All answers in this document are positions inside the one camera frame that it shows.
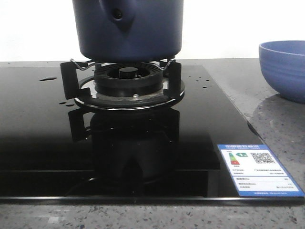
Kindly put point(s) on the dark blue cooking pot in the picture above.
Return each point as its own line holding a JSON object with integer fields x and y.
{"x": 129, "y": 30}

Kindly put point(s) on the light blue ribbed bowl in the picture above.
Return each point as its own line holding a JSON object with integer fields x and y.
{"x": 282, "y": 64}

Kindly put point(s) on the black metal pot support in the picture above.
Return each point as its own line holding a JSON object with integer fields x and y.
{"x": 79, "y": 84}

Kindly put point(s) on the black gas burner head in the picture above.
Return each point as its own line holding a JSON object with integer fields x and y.
{"x": 127, "y": 79}

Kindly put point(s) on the black glass gas cooktop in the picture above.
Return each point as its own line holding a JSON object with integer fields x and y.
{"x": 53, "y": 151}

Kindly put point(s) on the blue energy label sticker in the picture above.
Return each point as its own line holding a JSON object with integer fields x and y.
{"x": 256, "y": 172}

